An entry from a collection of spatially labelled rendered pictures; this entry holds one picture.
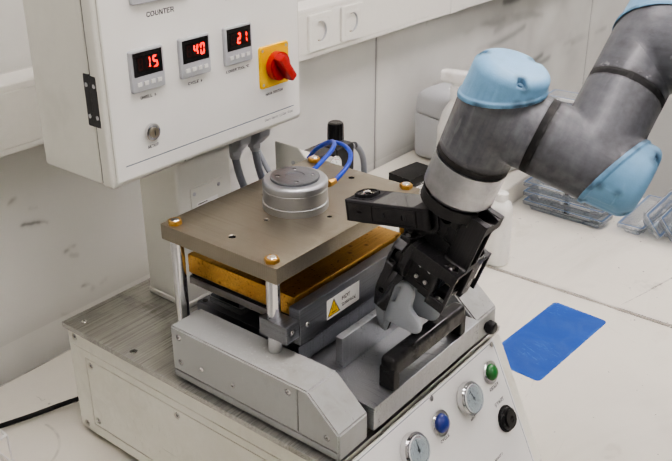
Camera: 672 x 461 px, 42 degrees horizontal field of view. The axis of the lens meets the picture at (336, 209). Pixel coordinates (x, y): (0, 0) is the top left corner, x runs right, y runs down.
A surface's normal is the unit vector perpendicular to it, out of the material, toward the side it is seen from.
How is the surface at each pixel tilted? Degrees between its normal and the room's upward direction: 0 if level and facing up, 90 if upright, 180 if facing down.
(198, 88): 90
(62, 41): 90
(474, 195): 104
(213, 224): 0
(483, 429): 65
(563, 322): 0
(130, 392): 90
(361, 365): 0
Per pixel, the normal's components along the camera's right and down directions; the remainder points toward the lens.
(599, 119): -0.25, -0.35
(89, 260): 0.79, 0.25
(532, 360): 0.00, -0.91
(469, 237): -0.62, 0.33
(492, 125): -0.38, 0.43
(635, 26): -0.58, -0.48
